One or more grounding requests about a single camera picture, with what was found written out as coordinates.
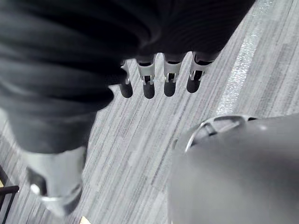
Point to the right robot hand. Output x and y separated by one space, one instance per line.
70 58

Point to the light wooden object corner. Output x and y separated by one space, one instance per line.
84 220

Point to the silver robot leg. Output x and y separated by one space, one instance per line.
233 172

